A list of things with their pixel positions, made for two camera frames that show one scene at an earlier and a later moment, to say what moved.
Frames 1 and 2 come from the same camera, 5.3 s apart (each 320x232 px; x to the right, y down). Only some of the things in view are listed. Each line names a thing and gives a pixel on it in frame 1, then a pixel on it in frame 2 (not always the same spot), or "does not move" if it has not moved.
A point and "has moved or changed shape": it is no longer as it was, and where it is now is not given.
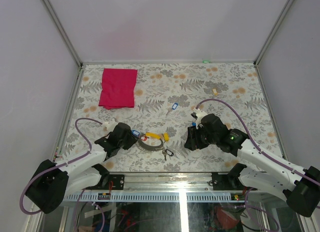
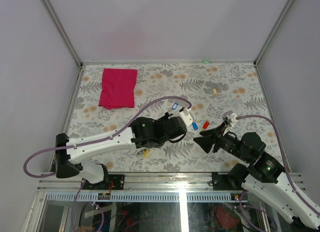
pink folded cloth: (118, 88) does not move
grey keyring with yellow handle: (163, 136) has moved or changed shape
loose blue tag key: (174, 106) does not move
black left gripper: (133, 139) → (165, 118)
